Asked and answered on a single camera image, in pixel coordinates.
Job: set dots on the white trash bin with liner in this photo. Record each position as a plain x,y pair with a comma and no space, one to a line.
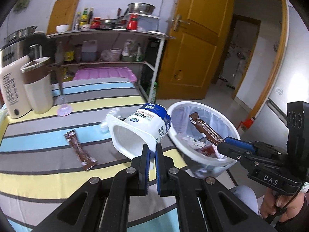
201,155

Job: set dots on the brown white blender cup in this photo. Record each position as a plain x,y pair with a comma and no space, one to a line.
37,84

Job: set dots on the striped tablecloth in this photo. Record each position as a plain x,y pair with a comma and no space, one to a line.
40,170

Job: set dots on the white metal shelf rack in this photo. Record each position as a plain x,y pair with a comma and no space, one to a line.
115,38

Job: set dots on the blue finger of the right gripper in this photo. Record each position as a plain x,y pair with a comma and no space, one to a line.
240,144

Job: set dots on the white yogurt cup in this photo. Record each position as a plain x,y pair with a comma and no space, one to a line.
148,124

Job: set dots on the plastic oil jug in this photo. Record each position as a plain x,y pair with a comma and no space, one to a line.
89,50

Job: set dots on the brown snack wrapper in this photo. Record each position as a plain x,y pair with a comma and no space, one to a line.
85,159
205,129

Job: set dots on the white thermos kettle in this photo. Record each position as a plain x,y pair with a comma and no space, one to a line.
12,88

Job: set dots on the red bottle on shelf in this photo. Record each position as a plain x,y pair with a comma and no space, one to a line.
133,22

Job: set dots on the white small bowl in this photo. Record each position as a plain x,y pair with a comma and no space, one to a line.
62,28

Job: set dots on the green hanging cloth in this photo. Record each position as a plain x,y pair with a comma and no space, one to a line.
21,5

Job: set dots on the steel electric kettle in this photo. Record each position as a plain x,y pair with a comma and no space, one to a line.
22,47

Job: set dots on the clear storage container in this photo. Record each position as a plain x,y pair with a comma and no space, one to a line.
147,23

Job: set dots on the yellow wooden door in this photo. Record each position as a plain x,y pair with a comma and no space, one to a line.
199,32

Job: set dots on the steel mixing bowl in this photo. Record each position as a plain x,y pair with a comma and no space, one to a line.
141,8

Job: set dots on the person's right hand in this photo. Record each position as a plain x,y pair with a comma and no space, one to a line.
292,205

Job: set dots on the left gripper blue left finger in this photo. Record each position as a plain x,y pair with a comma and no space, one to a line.
143,171

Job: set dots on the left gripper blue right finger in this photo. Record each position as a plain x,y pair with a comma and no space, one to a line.
165,185

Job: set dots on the clear plastic bag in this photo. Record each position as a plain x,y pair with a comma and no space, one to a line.
113,114

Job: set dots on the wooden cutting board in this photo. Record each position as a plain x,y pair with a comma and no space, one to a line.
63,13

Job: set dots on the pink lid storage box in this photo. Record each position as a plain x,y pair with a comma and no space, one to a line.
105,72

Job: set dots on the steel pot with lid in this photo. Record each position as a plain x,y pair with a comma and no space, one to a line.
18,34

